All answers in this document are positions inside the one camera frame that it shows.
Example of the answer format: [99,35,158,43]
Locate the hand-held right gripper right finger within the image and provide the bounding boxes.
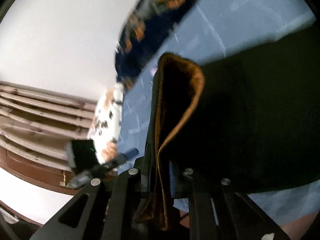
[169,160,290,240]

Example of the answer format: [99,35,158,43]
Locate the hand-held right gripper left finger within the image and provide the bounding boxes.
[30,155,151,240]

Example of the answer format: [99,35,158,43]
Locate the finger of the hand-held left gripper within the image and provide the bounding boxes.
[106,148,139,171]

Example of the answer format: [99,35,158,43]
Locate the black pants with orange lining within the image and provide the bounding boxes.
[134,25,320,231]

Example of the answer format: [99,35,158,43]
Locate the white floral pillow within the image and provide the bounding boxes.
[87,83,125,166]

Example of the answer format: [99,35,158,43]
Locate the brown wooden board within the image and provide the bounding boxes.
[0,147,77,196]

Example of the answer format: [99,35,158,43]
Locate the beige patterned curtain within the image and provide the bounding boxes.
[0,80,98,172]

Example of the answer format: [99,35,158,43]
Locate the navy dog print blanket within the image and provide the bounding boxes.
[114,0,214,91]

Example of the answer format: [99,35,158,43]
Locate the blue checked bedsheet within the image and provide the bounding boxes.
[116,0,320,230]

